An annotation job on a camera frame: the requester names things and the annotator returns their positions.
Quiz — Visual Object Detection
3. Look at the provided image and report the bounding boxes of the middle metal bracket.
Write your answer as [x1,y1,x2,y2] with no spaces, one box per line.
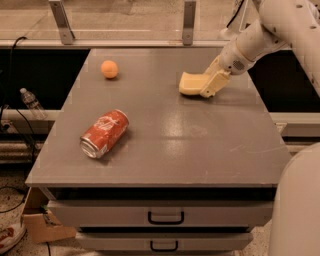
[182,0,196,46]

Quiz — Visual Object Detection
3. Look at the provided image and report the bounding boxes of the cardboard box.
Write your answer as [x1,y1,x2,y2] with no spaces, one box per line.
[22,188,76,243]

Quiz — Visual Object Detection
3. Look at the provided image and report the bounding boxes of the grey drawer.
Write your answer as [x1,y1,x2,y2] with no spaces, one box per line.
[48,200,273,228]
[76,232,253,253]

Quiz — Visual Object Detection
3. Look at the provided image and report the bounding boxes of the lower grey drawer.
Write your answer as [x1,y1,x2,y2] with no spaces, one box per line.
[76,232,253,253]

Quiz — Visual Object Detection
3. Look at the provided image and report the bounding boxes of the clear plastic water bottle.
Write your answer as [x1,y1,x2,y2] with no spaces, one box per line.
[20,88,47,120]

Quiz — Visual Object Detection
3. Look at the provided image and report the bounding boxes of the left metal bracket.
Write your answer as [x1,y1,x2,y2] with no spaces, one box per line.
[49,0,75,45]

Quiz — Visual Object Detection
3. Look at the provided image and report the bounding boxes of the yellow sponge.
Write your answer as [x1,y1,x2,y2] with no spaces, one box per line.
[179,72,209,96]

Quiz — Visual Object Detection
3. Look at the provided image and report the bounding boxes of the red coke can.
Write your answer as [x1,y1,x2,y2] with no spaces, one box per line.
[80,109,129,159]

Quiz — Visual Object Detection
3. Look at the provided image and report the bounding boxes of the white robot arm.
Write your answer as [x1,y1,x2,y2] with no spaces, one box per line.
[200,0,320,98]

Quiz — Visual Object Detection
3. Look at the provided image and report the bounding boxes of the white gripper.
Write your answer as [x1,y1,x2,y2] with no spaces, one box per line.
[200,39,256,98]

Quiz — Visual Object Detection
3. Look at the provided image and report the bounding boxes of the black cable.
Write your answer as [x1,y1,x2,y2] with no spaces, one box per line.
[0,35,38,164]

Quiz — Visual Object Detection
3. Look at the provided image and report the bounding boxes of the metal bracket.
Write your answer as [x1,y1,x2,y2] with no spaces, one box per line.
[49,0,75,45]
[182,0,196,46]

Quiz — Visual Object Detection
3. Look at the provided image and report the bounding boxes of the orange fruit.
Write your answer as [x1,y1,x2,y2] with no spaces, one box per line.
[101,60,118,79]

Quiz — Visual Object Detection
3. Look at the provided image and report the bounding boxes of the grey drawer cabinet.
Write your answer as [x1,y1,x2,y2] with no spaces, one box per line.
[27,49,290,256]

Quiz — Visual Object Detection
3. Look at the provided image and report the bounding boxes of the red white sneaker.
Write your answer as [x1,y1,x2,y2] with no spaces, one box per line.
[0,223,26,255]

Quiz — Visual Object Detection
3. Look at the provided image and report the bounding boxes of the upper grey drawer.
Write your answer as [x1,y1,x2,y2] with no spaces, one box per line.
[48,200,273,228]

